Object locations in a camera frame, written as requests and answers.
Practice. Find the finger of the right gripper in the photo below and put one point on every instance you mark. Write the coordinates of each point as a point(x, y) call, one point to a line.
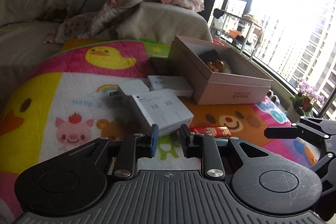
point(281, 132)

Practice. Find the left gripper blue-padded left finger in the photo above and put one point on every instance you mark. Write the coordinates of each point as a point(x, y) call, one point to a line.
point(134, 147)

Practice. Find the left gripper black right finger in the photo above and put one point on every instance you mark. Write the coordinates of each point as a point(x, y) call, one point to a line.
point(202, 147)

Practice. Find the white wall charger plug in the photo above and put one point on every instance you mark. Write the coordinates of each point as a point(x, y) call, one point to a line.
point(125, 90)

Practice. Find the teal plastic toy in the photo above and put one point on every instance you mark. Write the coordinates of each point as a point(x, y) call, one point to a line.
point(222, 142)

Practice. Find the red snack packet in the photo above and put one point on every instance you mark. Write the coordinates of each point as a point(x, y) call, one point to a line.
point(216, 132)

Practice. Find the potted pink orchid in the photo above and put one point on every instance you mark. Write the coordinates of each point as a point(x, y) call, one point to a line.
point(302, 103)

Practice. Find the large white charger box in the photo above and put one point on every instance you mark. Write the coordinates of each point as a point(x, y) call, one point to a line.
point(160, 107)

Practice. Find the small white box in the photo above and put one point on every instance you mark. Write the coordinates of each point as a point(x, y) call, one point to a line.
point(178, 84)

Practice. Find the pink cardboard box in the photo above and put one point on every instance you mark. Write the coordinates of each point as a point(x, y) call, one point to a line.
point(240, 83)

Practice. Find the brown toy figurine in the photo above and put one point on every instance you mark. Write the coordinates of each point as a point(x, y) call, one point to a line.
point(217, 66)

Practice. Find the colourful cartoon play mat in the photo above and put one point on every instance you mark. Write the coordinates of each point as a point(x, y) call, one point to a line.
point(68, 101)

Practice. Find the metal storage rack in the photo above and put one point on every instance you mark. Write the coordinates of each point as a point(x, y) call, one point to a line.
point(243, 33)

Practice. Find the floral pink blanket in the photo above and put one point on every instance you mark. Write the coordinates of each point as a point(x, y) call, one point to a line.
point(91, 24)

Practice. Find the beige sofa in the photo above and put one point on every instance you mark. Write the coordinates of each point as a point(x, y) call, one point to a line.
point(34, 30)

